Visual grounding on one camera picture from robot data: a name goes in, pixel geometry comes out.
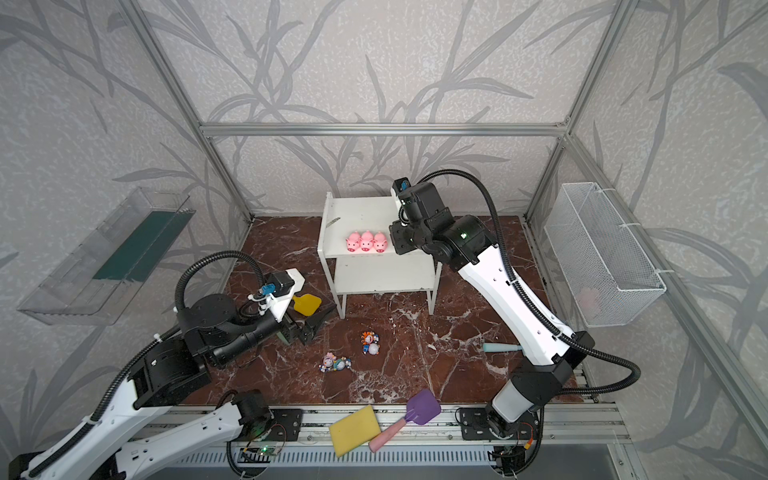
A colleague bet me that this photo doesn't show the pink pig toy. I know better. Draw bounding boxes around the pink pig toy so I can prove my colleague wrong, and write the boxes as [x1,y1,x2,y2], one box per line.
[346,232,361,253]
[373,232,388,253]
[359,231,374,252]

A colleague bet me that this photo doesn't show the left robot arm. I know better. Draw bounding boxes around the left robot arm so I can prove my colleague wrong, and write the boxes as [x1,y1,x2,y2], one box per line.
[9,250,337,479]

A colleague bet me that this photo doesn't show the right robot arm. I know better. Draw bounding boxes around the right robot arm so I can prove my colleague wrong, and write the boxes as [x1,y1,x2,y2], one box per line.
[389,169,641,435]

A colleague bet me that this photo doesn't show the white two-tier shelf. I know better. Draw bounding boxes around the white two-tier shelf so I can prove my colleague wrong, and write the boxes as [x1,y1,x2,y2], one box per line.
[317,193,442,318]

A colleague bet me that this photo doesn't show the yellow toy shovel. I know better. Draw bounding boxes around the yellow toy shovel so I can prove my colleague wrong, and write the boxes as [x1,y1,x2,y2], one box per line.
[293,294,322,317]

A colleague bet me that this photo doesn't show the pink hooded Doraemon figure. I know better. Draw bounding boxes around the pink hooded Doraemon figure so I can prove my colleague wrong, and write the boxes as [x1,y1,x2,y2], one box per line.
[319,352,337,373]

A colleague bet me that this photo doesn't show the teal Doraemon figure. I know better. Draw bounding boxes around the teal Doraemon figure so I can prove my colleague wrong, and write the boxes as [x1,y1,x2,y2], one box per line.
[332,357,351,371]

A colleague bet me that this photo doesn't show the yellow sponge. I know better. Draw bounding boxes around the yellow sponge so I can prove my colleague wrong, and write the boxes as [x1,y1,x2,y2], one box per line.
[329,405,381,458]

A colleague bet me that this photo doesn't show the green circuit board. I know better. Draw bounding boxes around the green circuit board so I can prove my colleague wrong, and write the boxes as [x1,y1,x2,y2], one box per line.
[241,445,283,463]

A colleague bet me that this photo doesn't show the light blue toy shovel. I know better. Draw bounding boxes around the light blue toy shovel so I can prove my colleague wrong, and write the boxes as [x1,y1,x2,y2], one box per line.
[482,343,523,353]

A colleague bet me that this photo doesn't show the purple pink toy shovel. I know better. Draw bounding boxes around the purple pink toy shovel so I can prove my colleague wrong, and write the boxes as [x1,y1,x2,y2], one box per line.
[368,389,442,453]

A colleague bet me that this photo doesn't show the pink toy in basket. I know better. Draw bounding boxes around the pink toy in basket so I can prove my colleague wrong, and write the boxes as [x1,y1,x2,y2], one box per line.
[576,287,602,320]

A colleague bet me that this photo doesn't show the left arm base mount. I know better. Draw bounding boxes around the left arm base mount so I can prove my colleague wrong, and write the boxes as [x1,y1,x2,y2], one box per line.
[231,390,304,443]

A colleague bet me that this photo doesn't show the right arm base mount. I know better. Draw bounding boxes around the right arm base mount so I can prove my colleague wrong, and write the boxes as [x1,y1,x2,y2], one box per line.
[455,407,539,442]

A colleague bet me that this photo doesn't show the clear plastic wall bin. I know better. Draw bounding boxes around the clear plastic wall bin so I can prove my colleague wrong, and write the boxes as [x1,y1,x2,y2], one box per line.
[18,187,196,326]

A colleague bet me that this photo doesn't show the white wire mesh basket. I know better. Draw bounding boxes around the white wire mesh basket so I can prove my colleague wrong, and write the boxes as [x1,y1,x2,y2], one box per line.
[544,182,666,328]

